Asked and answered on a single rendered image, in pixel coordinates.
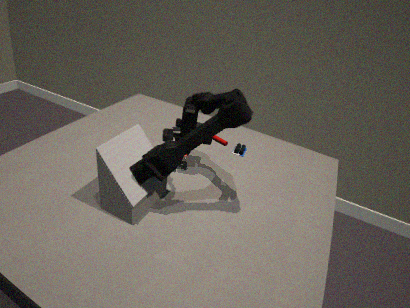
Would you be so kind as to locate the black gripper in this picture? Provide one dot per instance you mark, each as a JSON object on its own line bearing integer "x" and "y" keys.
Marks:
{"x": 185, "y": 129}

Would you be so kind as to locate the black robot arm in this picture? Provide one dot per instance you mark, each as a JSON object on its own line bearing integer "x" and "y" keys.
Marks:
{"x": 163, "y": 159}

